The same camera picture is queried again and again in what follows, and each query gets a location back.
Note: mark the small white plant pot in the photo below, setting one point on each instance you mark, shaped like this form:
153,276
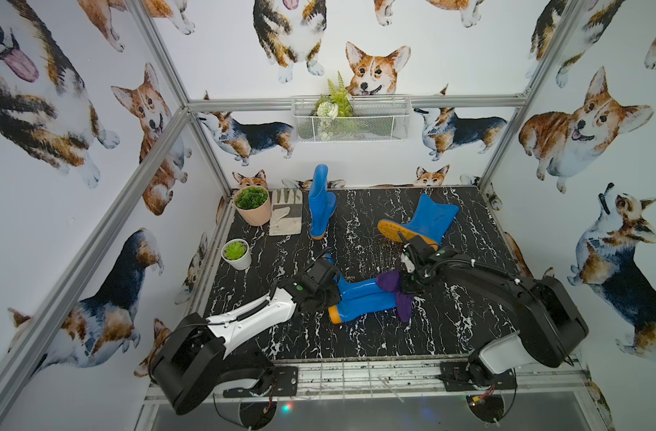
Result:
243,264

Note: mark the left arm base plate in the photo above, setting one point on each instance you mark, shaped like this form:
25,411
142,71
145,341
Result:
254,383

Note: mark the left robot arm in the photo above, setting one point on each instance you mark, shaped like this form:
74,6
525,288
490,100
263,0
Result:
199,357

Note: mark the purple cloth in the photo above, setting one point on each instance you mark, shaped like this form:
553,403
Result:
398,291

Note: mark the green plant in pink pot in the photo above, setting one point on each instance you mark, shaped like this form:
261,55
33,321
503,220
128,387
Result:
251,198

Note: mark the aluminium front rail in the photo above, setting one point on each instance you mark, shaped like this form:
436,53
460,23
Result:
403,378

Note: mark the green moss in white pot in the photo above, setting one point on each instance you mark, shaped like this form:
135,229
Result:
235,250

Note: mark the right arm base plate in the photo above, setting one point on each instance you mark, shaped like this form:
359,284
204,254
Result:
466,376

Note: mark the pink ribbed plant pot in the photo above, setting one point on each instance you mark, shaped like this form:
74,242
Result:
258,216

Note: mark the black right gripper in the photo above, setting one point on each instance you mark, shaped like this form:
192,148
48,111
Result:
406,287

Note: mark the fern with white flower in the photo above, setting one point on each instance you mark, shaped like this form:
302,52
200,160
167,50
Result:
333,105

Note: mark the blue rubber boot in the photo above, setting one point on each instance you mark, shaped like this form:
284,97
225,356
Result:
322,203
430,223
359,298

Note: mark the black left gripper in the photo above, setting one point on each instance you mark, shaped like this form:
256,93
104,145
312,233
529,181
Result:
328,277

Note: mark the white wire wall basket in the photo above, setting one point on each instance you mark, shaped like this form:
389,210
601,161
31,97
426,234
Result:
360,119

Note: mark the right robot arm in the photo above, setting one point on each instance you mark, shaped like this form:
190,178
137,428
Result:
548,326

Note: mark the blue rubber boot back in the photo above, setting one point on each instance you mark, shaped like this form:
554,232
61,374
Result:
430,223

